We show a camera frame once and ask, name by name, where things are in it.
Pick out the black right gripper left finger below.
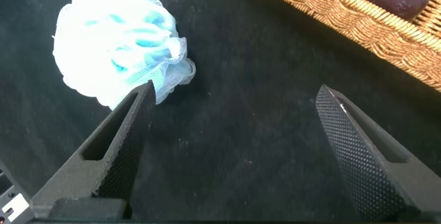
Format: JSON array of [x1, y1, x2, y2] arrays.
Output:
[[29, 79, 156, 220]]

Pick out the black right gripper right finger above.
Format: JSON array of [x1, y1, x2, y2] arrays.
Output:
[[315, 83, 441, 222]]

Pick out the light blue bath loofah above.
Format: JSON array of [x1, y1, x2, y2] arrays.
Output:
[[51, 0, 196, 110]]

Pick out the wicker basket holding food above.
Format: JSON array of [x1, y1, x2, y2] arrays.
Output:
[[239, 0, 441, 92]]

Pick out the grey slotted metal bracket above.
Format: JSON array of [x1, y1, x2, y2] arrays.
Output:
[[0, 163, 35, 224]]

